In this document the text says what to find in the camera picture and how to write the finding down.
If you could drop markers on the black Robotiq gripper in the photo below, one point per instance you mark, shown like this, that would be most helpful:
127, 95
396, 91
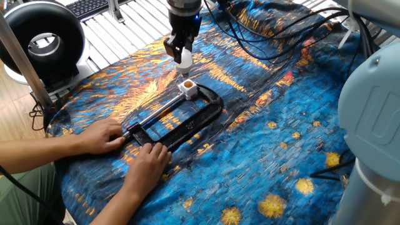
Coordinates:
185, 25

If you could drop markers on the aluminium upright bracket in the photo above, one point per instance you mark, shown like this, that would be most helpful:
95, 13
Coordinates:
115, 11

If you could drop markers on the black C-clamp with silver screw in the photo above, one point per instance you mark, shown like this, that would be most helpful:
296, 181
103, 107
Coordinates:
193, 123

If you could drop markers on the black computer keyboard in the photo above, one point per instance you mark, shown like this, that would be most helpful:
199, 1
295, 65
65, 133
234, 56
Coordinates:
87, 7

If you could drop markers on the white lamp socket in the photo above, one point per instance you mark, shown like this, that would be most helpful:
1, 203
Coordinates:
187, 93

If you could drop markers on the person's right hand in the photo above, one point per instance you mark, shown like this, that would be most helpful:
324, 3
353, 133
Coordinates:
148, 170

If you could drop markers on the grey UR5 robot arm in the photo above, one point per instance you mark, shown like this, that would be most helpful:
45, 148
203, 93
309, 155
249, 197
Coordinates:
368, 118

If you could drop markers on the starry night painting tablecloth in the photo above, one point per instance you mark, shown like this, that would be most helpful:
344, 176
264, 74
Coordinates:
265, 109

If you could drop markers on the aluminium frame bar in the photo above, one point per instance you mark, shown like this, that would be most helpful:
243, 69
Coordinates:
22, 59

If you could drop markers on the person's left forearm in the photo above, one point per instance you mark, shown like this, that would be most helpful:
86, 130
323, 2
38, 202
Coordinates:
31, 153

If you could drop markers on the white light bulb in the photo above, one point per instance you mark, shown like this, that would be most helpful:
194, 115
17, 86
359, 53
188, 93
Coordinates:
186, 62

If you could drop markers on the person's right forearm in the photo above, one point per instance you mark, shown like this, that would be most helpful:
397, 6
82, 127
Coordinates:
115, 211

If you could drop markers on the person's left hand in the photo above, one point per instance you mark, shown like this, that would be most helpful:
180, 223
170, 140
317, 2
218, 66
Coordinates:
100, 137

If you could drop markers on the green trousers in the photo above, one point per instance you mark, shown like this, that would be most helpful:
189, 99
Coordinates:
18, 200

